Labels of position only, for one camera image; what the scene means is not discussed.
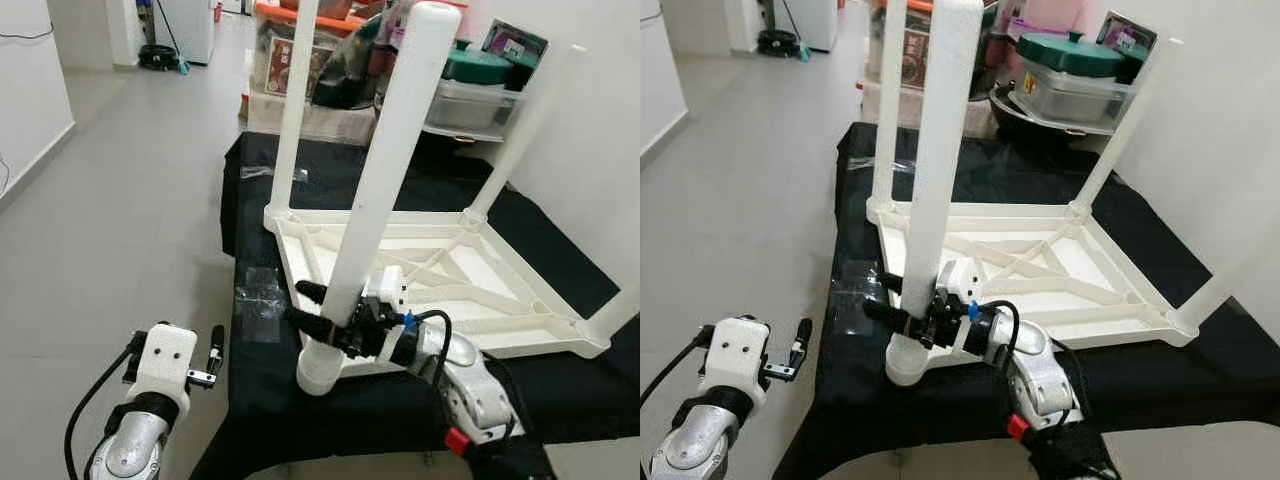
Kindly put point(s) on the white plastic table top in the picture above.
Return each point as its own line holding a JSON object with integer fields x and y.
{"x": 1080, "y": 290}
{"x": 480, "y": 300}

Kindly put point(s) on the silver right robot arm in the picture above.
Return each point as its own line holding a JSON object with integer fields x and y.
{"x": 475, "y": 390}
{"x": 1045, "y": 380}

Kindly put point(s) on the tan rubber band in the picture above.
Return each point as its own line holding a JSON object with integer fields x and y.
{"x": 908, "y": 323}
{"x": 327, "y": 331}

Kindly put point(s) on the clear tape patch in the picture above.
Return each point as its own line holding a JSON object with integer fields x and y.
{"x": 258, "y": 305}
{"x": 860, "y": 300}

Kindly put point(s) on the black tablecloth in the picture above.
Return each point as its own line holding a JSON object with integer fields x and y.
{"x": 260, "y": 400}
{"x": 850, "y": 420}

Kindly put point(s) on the clear tape strip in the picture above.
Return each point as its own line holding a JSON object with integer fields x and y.
{"x": 858, "y": 163}
{"x": 255, "y": 173}

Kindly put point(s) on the black wok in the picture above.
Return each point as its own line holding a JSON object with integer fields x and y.
{"x": 1005, "y": 125}

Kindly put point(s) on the black glossy bag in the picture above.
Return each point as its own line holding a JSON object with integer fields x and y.
{"x": 990, "y": 60}
{"x": 350, "y": 75}

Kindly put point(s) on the red printed carton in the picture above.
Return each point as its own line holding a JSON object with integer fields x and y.
{"x": 918, "y": 55}
{"x": 328, "y": 65}

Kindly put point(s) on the clear plastic storage container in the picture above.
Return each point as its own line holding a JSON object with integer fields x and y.
{"x": 1075, "y": 98}
{"x": 475, "y": 105}

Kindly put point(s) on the teal mop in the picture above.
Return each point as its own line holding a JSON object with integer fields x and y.
{"x": 803, "y": 55}
{"x": 182, "y": 68}

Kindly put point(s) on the white appliance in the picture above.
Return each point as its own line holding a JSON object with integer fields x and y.
{"x": 185, "y": 30}
{"x": 815, "y": 22}

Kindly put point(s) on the green lidded pot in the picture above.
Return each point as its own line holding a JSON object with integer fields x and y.
{"x": 1070, "y": 55}
{"x": 478, "y": 65}

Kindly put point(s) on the orange lidded storage box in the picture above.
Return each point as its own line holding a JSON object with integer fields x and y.
{"x": 340, "y": 12}
{"x": 918, "y": 4}

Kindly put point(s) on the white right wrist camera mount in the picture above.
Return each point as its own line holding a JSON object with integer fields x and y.
{"x": 390, "y": 290}
{"x": 965, "y": 280}

